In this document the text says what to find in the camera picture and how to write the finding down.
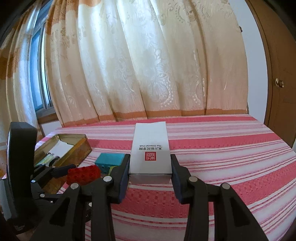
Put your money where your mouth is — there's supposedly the red toy brick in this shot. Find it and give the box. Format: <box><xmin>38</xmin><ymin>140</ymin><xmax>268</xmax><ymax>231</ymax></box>
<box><xmin>66</xmin><ymin>165</ymin><xmax>101</xmax><ymax>186</ymax></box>

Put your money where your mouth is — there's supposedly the teal toy brick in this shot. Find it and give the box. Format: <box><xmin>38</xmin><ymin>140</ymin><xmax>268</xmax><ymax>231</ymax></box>
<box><xmin>95</xmin><ymin>153</ymin><xmax>125</xmax><ymax>174</ymax></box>

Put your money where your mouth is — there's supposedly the white tall carton box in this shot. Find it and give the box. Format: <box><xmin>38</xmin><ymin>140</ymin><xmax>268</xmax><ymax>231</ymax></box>
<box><xmin>129</xmin><ymin>121</ymin><xmax>172</xmax><ymax>185</ymax></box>

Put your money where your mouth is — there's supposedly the green floss pick box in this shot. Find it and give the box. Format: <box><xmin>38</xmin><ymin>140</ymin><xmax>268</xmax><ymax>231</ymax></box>
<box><xmin>36</xmin><ymin>153</ymin><xmax>60</xmax><ymax>166</ymax></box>

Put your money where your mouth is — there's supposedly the green soccer ball cube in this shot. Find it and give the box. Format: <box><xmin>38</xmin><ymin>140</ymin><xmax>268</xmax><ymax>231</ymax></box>
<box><xmin>108</xmin><ymin>166</ymin><xmax>118</xmax><ymax>175</ymax></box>

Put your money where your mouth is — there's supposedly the gold metal tin tray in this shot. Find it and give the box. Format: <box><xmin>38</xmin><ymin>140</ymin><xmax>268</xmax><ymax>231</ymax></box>
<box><xmin>33</xmin><ymin>133</ymin><xmax>93</xmax><ymax>195</ymax></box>

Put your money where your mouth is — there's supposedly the white paper tray liner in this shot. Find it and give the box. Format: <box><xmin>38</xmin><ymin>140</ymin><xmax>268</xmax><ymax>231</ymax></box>
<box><xmin>49</xmin><ymin>141</ymin><xmax>73</xmax><ymax>159</ymax></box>

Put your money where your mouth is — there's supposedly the red striped tablecloth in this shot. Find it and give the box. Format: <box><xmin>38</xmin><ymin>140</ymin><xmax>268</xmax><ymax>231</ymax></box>
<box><xmin>0</xmin><ymin>113</ymin><xmax>296</xmax><ymax>241</ymax></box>

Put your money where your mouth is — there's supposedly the left side curtain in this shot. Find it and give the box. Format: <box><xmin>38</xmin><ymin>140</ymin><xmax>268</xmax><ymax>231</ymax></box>
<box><xmin>0</xmin><ymin>2</ymin><xmax>45</xmax><ymax>172</ymax></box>

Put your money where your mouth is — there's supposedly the cream floral curtain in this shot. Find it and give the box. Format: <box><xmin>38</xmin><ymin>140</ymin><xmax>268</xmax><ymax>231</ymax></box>
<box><xmin>45</xmin><ymin>1</ymin><xmax>248</xmax><ymax>126</ymax></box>

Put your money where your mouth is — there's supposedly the brass door knob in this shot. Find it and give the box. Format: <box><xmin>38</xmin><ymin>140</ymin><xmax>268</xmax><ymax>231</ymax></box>
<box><xmin>274</xmin><ymin>78</ymin><xmax>285</xmax><ymax>88</ymax></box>

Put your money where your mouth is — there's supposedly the brown wooden door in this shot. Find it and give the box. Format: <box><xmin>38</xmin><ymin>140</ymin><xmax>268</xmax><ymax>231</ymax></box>
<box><xmin>246</xmin><ymin>1</ymin><xmax>295</xmax><ymax>147</ymax></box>

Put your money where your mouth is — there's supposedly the window with metal frame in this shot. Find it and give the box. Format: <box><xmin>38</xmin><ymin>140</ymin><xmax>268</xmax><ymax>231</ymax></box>
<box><xmin>29</xmin><ymin>1</ymin><xmax>58</xmax><ymax>124</ymax></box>

